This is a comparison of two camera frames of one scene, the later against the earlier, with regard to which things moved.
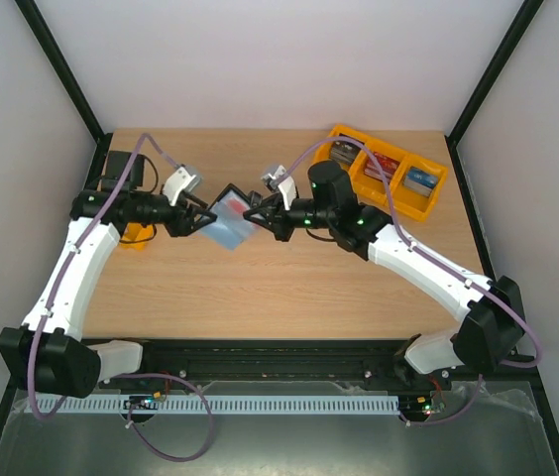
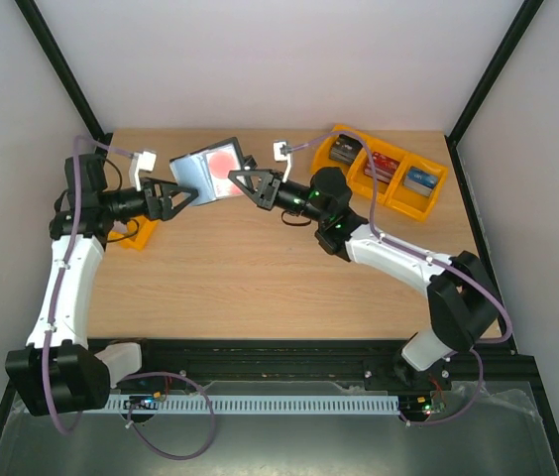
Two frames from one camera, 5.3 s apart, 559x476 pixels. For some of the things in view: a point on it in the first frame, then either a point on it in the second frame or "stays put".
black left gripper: x=181 y=223 to x=162 y=207
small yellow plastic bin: x=137 y=235 stays put
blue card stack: x=420 y=181 stays put
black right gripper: x=280 y=223 to x=268 y=188
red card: x=237 y=205 to x=221 y=163
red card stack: x=389 y=167 stays put
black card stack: x=344 y=151 stays put
